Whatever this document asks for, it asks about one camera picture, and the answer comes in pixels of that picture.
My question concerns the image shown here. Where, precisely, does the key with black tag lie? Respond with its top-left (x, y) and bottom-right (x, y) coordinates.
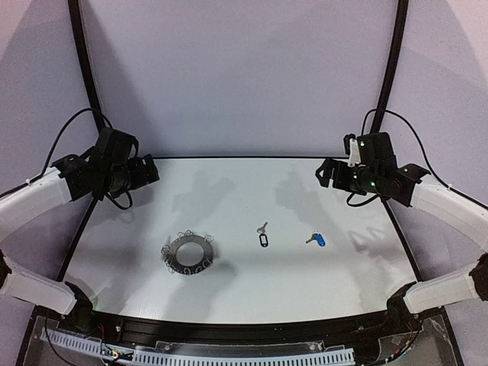
top-left (256, 222), bottom-right (269, 248)

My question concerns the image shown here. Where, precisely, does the metal keyring disc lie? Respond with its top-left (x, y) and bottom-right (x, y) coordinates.
top-left (161, 230), bottom-right (214, 276)

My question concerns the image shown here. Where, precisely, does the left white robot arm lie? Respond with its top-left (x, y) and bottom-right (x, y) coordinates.
top-left (1, 127), bottom-right (159, 316)

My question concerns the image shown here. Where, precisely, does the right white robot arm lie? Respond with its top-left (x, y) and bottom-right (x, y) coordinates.
top-left (315, 133), bottom-right (487, 315)

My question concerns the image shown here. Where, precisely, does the key with blue tag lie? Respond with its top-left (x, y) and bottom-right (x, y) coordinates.
top-left (305, 230), bottom-right (326, 247)

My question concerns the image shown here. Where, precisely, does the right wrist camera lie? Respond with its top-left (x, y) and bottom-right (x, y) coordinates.
top-left (343, 133), bottom-right (361, 168)

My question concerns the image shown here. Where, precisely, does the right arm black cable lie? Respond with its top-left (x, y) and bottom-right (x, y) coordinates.
top-left (346, 108), bottom-right (451, 207)

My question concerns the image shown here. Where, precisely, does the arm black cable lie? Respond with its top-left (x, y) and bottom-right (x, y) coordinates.
top-left (40, 108), bottom-right (134, 210)
top-left (346, 108), bottom-right (451, 207)

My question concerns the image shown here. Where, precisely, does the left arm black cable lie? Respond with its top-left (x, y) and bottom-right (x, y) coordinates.
top-left (40, 108), bottom-right (134, 210)

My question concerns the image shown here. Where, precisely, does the black front aluminium rail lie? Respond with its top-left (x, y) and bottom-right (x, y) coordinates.
top-left (93, 311), bottom-right (393, 345)

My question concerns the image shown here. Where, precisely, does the left black frame post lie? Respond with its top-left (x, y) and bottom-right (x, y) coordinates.
top-left (67, 0), bottom-right (104, 133)

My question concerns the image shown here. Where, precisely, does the black frame post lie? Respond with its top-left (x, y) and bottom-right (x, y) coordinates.
top-left (67, 0), bottom-right (104, 133)
top-left (370, 0), bottom-right (409, 133)

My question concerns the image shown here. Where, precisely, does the white slotted cable duct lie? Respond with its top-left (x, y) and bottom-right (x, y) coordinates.
top-left (34, 329), bottom-right (355, 366)

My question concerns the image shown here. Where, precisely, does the right black frame post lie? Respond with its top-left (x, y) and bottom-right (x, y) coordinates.
top-left (370, 0), bottom-right (409, 133)

